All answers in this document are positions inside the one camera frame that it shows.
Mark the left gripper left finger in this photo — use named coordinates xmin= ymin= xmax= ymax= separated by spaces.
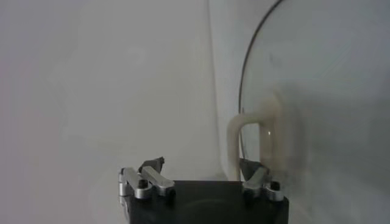
xmin=118 ymin=156 xmax=177 ymax=214

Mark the round glass pot lid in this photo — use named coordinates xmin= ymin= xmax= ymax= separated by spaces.
xmin=227 ymin=0 xmax=390 ymax=224

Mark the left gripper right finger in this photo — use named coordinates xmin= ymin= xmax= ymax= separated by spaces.
xmin=239 ymin=158 xmax=285 ymax=202

